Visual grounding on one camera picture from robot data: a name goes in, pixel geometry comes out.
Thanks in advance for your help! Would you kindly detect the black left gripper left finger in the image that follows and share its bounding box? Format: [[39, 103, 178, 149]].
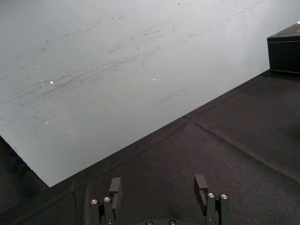
[[90, 177, 123, 225]]

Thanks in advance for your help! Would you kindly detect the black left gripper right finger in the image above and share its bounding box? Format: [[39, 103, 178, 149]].
[[194, 174, 232, 225]]

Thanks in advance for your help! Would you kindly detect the black table cloth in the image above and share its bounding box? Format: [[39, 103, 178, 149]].
[[0, 69, 300, 225]]

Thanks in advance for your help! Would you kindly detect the black box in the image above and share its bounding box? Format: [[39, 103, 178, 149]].
[[267, 22, 300, 74]]

